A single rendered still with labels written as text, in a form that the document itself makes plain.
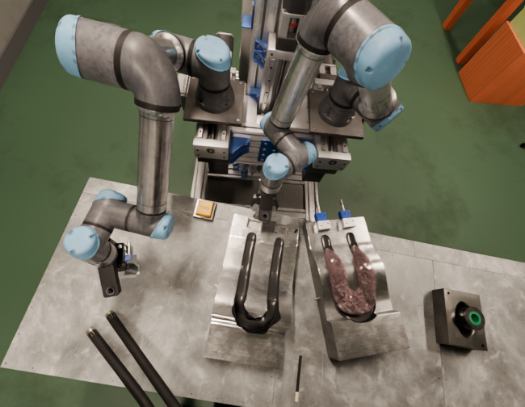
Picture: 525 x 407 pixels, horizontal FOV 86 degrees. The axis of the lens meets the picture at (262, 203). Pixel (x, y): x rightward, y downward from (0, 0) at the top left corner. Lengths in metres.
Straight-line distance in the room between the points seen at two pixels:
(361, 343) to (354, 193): 1.45
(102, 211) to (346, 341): 0.85
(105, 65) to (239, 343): 0.87
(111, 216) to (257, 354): 0.64
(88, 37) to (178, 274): 0.79
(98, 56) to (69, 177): 1.80
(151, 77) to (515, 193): 3.05
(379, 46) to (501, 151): 2.87
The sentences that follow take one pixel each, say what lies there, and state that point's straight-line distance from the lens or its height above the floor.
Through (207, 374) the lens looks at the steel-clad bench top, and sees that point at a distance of 1.13.
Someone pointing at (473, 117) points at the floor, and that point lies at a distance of 3.51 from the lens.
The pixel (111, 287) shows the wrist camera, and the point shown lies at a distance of 0.98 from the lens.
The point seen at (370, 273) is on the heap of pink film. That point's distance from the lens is 1.15.
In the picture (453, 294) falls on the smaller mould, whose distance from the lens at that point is 1.37.
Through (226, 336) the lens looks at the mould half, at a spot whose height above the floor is 0.86.
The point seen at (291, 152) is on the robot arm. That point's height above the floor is 1.18.
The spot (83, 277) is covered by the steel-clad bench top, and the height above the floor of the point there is 0.80.
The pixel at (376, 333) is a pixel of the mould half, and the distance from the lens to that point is 1.13.
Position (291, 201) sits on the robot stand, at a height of 0.21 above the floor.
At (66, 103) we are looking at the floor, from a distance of 2.83.
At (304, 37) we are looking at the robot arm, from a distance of 0.76.
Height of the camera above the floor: 1.92
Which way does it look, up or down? 66 degrees down
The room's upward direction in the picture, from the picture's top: 17 degrees clockwise
